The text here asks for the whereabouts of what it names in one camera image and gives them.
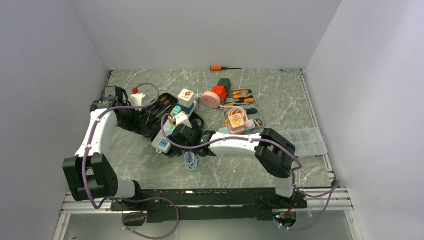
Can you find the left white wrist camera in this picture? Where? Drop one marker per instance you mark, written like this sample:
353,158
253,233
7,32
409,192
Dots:
137,98

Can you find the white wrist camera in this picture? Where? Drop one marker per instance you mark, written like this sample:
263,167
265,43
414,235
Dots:
182,119
137,98

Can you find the grey tool case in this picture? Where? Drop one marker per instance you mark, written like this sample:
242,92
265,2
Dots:
252,110

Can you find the teal small plug adapter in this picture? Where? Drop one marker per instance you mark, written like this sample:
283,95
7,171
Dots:
176,110

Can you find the light blue power strip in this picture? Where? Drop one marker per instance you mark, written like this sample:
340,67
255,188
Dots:
225,130

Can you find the blue red pen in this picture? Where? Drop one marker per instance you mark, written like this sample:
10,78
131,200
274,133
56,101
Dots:
106,85

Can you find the orange handled screwdriver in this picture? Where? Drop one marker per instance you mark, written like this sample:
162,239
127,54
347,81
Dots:
218,68

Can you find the orange handled pliers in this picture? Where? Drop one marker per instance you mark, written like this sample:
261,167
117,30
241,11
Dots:
243,96

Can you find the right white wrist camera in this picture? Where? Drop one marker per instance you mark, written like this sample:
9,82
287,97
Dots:
182,119

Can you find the white power strip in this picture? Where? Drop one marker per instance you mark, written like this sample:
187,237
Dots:
159,143

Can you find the yellow cube adapter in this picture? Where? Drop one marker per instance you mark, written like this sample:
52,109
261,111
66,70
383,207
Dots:
172,120

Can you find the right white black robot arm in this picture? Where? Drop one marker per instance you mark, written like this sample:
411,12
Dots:
275,153

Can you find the black aluminium base frame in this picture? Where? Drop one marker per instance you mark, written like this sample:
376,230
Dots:
216,204

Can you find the tan wooden cube adapter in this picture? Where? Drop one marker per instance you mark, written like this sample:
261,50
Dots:
236,120

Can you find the black tool case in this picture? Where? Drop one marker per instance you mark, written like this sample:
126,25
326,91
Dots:
152,116

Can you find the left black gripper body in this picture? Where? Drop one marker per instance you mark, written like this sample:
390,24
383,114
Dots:
129,120

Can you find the dark green cube adapter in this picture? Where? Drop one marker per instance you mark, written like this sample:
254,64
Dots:
226,83

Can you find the clear plastic screw box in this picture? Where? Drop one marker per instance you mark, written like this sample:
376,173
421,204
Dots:
307,141

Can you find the red cube adapter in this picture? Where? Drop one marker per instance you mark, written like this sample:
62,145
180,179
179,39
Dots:
221,92

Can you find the pink cube adapter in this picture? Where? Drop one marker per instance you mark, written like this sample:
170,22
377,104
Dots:
238,129

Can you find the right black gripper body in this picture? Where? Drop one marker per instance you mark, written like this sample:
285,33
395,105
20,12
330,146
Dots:
196,126

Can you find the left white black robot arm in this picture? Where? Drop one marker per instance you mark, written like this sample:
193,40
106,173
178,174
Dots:
90,168

